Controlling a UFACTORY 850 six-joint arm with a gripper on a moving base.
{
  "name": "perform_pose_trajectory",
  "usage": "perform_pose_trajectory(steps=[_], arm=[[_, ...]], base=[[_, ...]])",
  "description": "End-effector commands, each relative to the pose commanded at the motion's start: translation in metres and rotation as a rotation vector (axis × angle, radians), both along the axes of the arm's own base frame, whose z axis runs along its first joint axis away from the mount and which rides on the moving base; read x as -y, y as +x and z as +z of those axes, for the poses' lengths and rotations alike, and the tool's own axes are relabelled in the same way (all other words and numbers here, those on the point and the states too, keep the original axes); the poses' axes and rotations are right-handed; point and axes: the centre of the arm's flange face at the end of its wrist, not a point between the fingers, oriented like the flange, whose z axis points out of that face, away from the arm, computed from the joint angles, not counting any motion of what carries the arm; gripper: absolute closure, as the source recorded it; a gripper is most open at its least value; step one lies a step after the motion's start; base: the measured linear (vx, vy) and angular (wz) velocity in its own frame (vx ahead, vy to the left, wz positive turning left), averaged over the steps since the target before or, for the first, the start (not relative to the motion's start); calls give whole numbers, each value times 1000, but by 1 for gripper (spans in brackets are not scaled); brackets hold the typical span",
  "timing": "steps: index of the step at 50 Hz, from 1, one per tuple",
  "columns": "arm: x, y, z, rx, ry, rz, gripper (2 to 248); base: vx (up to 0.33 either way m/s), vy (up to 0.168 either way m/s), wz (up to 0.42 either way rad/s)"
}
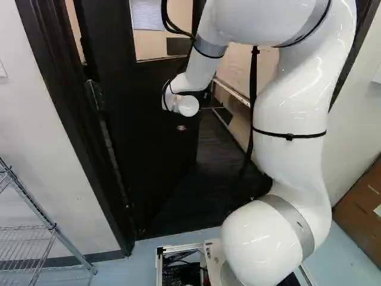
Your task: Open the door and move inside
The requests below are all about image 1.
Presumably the dark door with window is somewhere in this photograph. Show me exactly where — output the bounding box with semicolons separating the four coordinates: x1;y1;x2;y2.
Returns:
73;0;204;239

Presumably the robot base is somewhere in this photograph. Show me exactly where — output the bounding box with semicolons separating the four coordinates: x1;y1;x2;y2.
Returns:
154;237;314;286

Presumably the brown cardboard box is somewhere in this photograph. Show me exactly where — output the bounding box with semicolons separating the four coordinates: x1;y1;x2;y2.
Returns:
331;162;381;272

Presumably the metal wire shelf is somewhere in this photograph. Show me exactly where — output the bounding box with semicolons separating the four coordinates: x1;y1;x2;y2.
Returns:
0;157;98;286

